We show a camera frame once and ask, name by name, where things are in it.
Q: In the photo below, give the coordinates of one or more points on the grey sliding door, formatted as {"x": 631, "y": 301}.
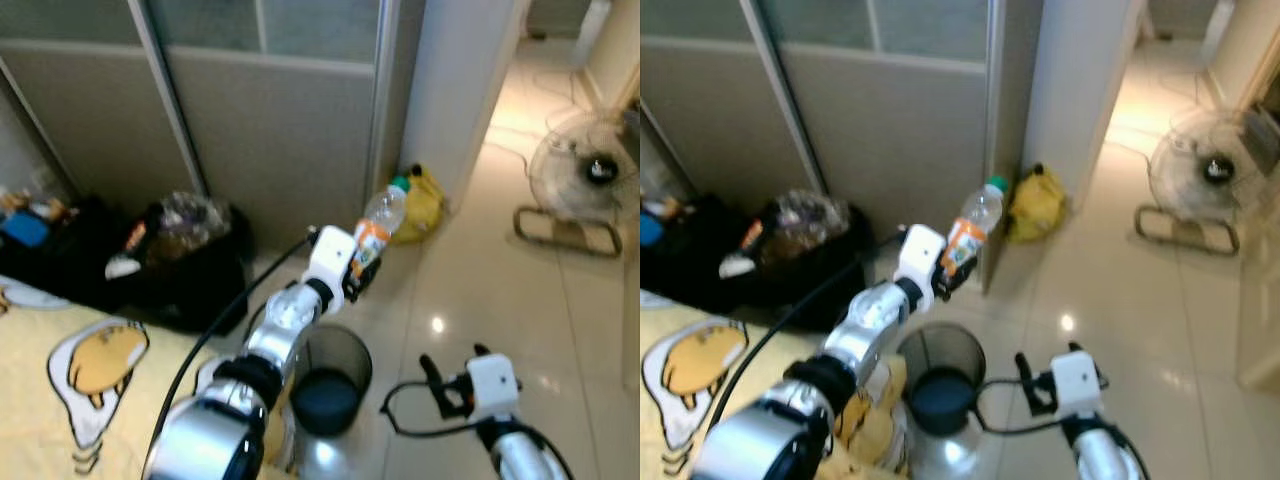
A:
{"x": 80, "y": 110}
{"x": 900, "y": 130}
{"x": 710, "y": 110}
{"x": 290, "y": 130}

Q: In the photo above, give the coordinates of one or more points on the black fabric bag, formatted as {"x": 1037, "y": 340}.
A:
{"x": 200, "y": 290}
{"x": 800, "y": 290}

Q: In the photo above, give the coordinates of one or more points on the clear plastic rubbish bag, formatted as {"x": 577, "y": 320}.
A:
{"x": 190, "y": 220}
{"x": 805, "y": 220}

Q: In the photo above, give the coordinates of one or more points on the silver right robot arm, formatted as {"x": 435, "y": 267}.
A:
{"x": 520, "y": 455}
{"x": 1105, "y": 455}

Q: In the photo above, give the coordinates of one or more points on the metal floor fan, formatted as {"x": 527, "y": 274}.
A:
{"x": 1205, "y": 170}
{"x": 590, "y": 170}

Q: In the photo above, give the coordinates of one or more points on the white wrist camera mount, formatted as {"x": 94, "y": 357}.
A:
{"x": 330, "y": 255}
{"x": 920, "y": 255}
{"x": 1075, "y": 385}
{"x": 493, "y": 385}

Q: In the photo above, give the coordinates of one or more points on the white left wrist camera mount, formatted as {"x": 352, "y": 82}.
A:
{"x": 920, "y": 255}
{"x": 330, "y": 255}

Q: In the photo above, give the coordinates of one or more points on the pale yellow egg cartoon sheet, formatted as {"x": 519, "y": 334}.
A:
{"x": 40, "y": 420}
{"x": 670, "y": 420}

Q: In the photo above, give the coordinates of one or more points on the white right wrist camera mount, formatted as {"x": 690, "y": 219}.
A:
{"x": 1075, "y": 385}
{"x": 493, "y": 385}

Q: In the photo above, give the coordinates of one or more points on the yellow bag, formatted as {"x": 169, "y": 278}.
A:
{"x": 1035, "y": 205}
{"x": 420, "y": 210}

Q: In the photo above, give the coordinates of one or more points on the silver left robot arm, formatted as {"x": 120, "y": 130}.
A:
{"x": 280, "y": 325}
{"x": 870, "y": 330}

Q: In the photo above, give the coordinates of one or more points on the blue packet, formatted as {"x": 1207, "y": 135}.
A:
{"x": 650, "y": 228}
{"x": 22, "y": 230}

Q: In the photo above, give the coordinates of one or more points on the clear plastic bottle green cap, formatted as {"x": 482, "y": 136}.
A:
{"x": 385, "y": 210}
{"x": 980, "y": 215}

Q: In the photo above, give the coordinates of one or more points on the black mesh waste bin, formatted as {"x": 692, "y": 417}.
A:
{"x": 940, "y": 395}
{"x": 330, "y": 385}

